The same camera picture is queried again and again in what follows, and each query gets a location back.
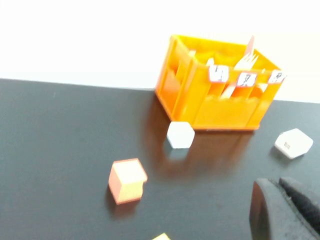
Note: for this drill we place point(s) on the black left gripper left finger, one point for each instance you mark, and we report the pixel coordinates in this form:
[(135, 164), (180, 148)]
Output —
[(272, 217)]

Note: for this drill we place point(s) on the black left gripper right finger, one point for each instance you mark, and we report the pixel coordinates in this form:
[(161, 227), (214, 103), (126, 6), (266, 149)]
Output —
[(305, 197)]

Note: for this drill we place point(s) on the white plastic fork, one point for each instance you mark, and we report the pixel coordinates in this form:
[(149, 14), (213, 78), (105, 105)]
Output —
[(246, 62)]

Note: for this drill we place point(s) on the orange plastic cutlery crate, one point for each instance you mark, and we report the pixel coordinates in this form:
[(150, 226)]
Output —
[(225, 113)]

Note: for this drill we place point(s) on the yellow foam cube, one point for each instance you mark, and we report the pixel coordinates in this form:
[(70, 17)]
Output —
[(162, 237)]

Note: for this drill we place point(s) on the white cube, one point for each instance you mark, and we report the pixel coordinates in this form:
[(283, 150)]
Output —
[(180, 135)]

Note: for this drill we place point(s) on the paper label reading 刀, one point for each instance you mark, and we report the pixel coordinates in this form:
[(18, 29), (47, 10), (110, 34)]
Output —
[(277, 77)]

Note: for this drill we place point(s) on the paper label reading 叉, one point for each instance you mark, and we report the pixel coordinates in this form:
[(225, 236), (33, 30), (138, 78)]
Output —
[(246, 80)]

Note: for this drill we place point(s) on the orange foam cube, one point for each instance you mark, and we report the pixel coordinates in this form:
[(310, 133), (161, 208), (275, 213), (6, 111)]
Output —
[(127, 181)]

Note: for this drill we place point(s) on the paper label reading 勺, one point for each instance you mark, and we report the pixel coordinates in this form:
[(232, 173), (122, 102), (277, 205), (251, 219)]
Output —
[(218, 74)]

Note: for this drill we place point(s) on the white USB wall charger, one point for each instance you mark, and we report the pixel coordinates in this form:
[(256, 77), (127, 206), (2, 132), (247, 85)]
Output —
[(295, 143)]

